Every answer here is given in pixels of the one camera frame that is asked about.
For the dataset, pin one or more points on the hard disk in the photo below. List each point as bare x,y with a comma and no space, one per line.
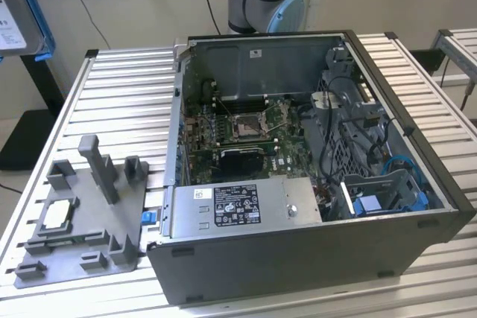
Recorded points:
15,5

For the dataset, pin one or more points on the grey disk bay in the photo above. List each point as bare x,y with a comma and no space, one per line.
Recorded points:
391,184

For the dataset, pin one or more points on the green RAM stick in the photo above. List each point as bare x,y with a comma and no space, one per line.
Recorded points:
246,143

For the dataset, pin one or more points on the CPU socket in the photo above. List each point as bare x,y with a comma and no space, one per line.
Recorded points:
246,126

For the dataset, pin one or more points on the black graphics card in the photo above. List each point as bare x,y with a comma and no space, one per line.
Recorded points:
240,163

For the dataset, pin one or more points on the thin locking lever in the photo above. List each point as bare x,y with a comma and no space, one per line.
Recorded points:
226,106

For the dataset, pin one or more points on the dark RAM stick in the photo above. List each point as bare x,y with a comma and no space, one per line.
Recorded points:
240,97

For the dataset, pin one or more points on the green motherboard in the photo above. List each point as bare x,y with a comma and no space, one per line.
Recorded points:
287,158

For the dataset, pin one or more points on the silver power supply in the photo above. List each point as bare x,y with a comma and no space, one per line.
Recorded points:
298,199

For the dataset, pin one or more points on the grey perforated drive cage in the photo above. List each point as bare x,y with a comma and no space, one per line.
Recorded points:
343,146

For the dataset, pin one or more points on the blue case latch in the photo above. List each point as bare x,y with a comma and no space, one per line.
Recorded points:
150,218

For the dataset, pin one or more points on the black open PC case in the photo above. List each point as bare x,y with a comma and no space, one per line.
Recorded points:
283,266

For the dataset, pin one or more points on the blue bay latch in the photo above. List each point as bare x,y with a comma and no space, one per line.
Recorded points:
367,204

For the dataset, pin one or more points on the black table corner cap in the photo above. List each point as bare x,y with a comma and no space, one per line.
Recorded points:
391,35
92,53

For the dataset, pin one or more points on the grey parts rack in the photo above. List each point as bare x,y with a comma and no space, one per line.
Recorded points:
89,236

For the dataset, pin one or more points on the silver CPU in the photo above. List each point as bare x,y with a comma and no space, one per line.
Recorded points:
57,214

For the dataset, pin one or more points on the black box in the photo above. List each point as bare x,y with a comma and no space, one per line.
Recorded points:
426,61

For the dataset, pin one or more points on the black stand with base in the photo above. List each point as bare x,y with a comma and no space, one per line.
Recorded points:
26,139

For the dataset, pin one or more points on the metal slat side table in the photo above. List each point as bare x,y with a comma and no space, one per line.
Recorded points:
458,46

